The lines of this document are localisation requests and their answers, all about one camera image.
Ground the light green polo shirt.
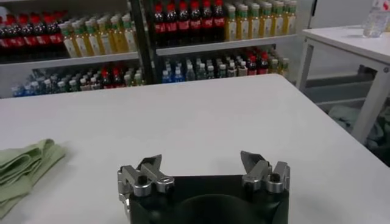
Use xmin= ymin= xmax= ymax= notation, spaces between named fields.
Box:
xmin=0 ymin=139 xmax=66 ymax=219

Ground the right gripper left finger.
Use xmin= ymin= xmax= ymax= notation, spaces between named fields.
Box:
xmin=117 ymin=154 xmax=175 ymax=201

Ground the cola bottle red cap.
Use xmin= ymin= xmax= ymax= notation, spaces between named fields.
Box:
xmin=213 ymin=0 xmax=225 ymax=43
xmin=0 ymin=19 xmax=9 ymax=58
xmin=177 ymin=1 xmax=191 ymax=46
xmin=111 ymin=68 xmax=122 ymax=88
xmin=257 ymin=53 xmax=269 ymax=75
xmin=166 ymin=2 xmax=179 ymax=46
xmin=7 ymin=16 xmax=24 ymax=57
xmin=201 ymin=0 xmax=214 ymax=44
xmin=190 ymin=0 xmax=202 ymax=45
xmin=21 ymin=15 xmax=38 ymax=57
xmin=100 ymin=69 xmax=111 ymax=89
xmin=247 ymin=55 xmax=258 ymax=76
xmin=48 ymin=12 xmax=64 ymax=55
xmin=35 ymin=14 xmax=51 ymax=55
xmin=154 ymin=2 xmax=168 ymax=48

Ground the pale cloth pile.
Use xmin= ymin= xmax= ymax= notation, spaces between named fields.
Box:
xmin=365 ymin=106 xmax=390 ymax=153

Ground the white side table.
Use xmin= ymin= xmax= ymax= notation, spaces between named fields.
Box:
xmin=297 ymin=26 xmax=390 ymax=144

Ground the clear plastic bottle white cap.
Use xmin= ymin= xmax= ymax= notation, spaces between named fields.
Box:
xmin=362 ymin=0 xmax=390 ymax=39

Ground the beverage display shelf unit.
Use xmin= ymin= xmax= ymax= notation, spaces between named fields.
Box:
xmin=130 ymin=0 xmax=314 ymax=85
xmin=0 ymin=0 xmax=153 ymax=99

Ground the white cloth pile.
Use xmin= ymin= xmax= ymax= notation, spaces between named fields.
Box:
xmin=328 ymin=105 xmax=361 ymax=132

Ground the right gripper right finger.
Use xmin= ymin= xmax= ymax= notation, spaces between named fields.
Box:
xmin=239 ymin=150 xmax=291 ymax=194

